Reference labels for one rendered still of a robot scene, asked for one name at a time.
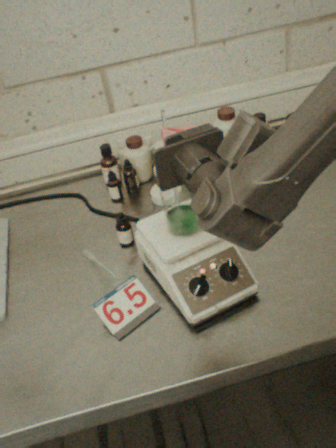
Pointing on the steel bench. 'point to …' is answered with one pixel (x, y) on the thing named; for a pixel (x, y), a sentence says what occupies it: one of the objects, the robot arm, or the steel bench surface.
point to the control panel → (218, 290)
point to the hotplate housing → (185, 267)
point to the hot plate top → (156, 232)
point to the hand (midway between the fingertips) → (166, 134)
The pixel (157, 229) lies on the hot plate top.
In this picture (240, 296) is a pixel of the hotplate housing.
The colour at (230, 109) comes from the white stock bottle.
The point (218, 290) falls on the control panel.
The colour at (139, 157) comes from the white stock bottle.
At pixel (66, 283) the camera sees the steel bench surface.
